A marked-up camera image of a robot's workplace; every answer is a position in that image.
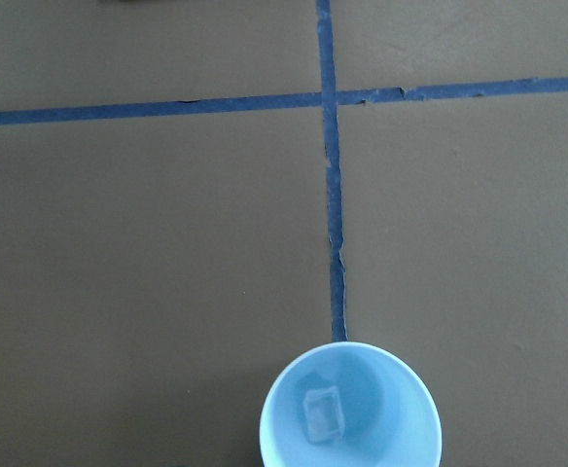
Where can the clear ice cube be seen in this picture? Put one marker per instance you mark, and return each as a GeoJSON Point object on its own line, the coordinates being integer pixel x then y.
{"type": "Point", "coordinates": [323, 414]}

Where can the light blue plastic cup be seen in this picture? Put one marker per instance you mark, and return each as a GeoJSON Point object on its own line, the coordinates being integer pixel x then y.
{"type": "Point", "coordinates": [390, 416]}

